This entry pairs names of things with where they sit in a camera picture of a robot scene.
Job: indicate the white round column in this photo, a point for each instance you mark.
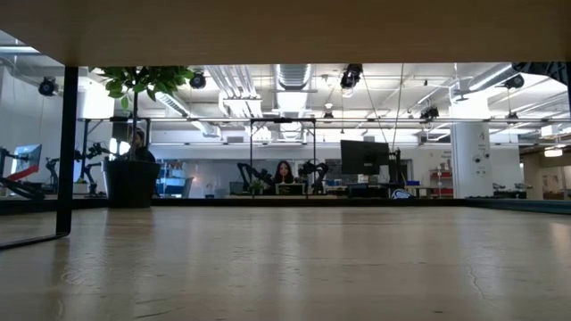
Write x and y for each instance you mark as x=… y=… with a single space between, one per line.
x=470 y=151

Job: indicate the person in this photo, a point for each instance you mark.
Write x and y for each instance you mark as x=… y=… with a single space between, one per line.
x=140 y=151
x=283 y=171

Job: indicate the small tilted monitor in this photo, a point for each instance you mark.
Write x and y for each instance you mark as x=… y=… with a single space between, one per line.
x=29 y=157

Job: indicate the black monitor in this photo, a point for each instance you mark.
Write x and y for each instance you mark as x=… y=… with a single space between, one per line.
x=363 y=156

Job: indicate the black plant pot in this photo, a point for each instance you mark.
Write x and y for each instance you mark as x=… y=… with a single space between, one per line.
x=131 y=183

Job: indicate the green leafy plant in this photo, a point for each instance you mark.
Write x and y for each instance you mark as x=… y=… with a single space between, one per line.
x=143 y=78

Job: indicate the silver ventilation duct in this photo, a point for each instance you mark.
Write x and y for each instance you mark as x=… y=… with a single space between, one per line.
x=292 y=73

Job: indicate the wooden riser with black legs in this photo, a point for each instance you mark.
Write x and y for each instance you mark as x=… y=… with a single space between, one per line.
x=285 y=31

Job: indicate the black background robot arm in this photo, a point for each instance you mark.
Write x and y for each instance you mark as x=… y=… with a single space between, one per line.
x=314 y=171
x=250 y=174

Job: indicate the red storage shelf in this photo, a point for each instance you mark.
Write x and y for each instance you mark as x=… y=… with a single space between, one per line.
x=441 y=175

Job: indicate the open laptop on desk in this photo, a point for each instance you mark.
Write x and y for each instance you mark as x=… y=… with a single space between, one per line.
x=290 y=189

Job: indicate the rectangular ceiling light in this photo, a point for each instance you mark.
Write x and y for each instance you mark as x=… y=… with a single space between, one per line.
x=553 y=152

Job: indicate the black overhead spotlight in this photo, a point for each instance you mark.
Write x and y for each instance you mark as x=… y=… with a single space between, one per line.
x=351 y=76
x=197 y=80
x=47 y=86
x=515 y=81
x=429 y=112

